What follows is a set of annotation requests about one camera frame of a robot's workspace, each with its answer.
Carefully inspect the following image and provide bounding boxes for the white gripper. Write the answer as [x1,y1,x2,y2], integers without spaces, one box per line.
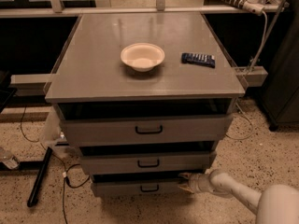
[178,172,213,193]

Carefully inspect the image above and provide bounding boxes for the grey bottom drawer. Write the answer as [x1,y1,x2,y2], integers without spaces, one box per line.
[91,169,204,198]

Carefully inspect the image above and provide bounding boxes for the grey drawer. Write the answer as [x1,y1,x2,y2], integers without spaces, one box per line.
[80,142,216,175]
[59,98,232,147]
[91,169,204,198]

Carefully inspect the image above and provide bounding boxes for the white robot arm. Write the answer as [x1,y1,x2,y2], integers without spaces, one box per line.
[179,170,299,224]

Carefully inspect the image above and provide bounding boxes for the grey middle drawer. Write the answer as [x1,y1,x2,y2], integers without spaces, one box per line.
[80,142,216,175]

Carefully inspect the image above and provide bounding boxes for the grey drawer cabinet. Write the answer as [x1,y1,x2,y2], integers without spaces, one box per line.
[44,12,247,198]

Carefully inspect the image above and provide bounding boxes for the grey top drawer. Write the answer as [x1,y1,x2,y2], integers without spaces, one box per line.
[59,98,232,147]

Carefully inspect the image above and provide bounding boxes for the dark blue snack packet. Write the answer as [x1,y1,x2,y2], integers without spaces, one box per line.
[181,53,216,68]

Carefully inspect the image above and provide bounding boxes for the dark cabinet at right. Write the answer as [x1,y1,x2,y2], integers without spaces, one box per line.
[260,0,299,132]

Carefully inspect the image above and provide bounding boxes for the white paper bowl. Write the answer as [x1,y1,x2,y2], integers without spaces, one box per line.
[121,43,165,72]

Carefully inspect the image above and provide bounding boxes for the black bar on floor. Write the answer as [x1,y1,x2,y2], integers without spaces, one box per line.
[27,147,52,207]

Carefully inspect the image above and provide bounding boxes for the clear plastic piece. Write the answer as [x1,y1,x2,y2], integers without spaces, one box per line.
[0,147,20,170]

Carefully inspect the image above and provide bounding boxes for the white power strip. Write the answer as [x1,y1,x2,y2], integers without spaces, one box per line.
[221,0,264,16]

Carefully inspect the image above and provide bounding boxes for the white cable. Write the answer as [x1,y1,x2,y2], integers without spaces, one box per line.
[224,10,269,141]

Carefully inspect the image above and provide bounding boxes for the black floor cable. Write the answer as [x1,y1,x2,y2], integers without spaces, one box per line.
[20,104,91,224]

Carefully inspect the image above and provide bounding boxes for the grey metal rail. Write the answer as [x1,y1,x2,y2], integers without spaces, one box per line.
[9,74,55,96]

